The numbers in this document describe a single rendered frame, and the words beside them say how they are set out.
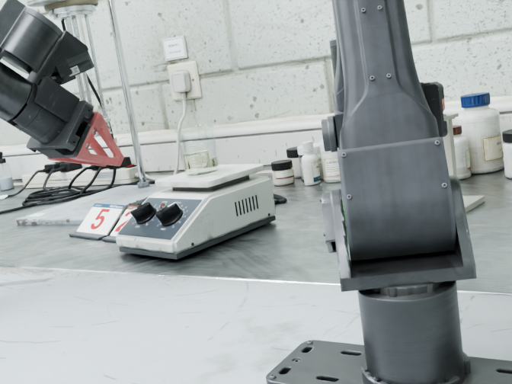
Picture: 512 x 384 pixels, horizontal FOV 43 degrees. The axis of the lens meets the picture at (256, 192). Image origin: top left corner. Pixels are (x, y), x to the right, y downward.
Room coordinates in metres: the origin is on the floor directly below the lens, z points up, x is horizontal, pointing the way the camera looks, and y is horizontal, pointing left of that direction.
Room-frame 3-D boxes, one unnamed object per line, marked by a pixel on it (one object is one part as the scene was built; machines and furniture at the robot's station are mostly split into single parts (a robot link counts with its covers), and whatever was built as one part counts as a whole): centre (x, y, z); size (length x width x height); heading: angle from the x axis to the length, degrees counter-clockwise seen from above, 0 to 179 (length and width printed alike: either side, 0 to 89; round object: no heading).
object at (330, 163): (1.20, -0.16, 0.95); 0.06 x 0.06 x 0.10
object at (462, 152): (1.06, -0.33, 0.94); 0.05 x 0.05 x 0.09
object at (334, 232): (0.41, -0.08, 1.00); 0.09 x 0.06 x 0.06; 82
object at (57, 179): (1.69, 0.45, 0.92); 0.40 x 0.06 x 0.04; 57
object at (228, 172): (0.94, 0.06, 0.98); 0.12 x 0.12 x 0.01; 46
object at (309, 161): (1.20, -0.11, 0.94); 0.03 x 0.03 x 0.08
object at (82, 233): (1.05, 0.26, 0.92); 0.09 x 0.06 x 0.04; 45
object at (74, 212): (1.32, 0.31, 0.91); 0.30 x 0.20 x 0.01; 147
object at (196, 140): (0.93, 0.07, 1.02); 0.06 x 0.05 x 0.08; 83
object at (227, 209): (0.92, 0.08, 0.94); 0.22 x 0.13 x 0.08; 136
